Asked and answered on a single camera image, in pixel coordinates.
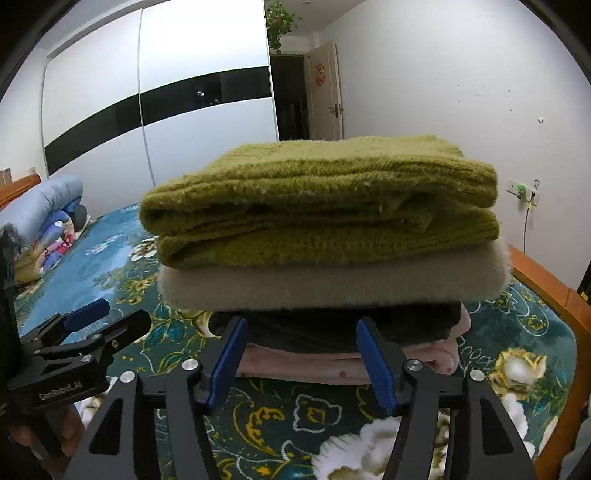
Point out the wall power socket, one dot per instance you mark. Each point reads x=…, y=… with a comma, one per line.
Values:
x=523, y=192

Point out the stack of folded quilts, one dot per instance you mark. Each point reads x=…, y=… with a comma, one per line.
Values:
x=48, y=219

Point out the black folded garment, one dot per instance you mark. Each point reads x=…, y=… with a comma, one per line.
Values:
x=333, y=330

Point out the white and black wardrobe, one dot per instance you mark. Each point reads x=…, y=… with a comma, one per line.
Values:
x=155, y=94

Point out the white room door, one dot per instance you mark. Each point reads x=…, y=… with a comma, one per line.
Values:
x=324, y=93

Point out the cream fleece folded garment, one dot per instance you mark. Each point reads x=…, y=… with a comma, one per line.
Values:
x=466, y=274

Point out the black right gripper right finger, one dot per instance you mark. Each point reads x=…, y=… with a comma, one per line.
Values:
x=483, y=440

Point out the orange wooden headboard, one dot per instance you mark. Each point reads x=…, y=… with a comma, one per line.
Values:
x=18, y=188

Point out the olive green knitted sweater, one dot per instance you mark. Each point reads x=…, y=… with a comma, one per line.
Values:
x=312, y=202

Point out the left hand in black glove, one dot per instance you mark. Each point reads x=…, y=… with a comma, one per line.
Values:
x=53, y=438

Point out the green hanging plant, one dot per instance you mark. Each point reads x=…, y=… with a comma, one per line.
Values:
x=279, y=22

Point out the blue floral bed blanket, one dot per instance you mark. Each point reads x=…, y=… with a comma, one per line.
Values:
x=270, y=429

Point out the pink folded garment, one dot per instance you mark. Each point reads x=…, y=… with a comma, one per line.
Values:
x=346, y=369

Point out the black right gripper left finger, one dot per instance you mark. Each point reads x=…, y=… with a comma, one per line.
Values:
x=120, y=442

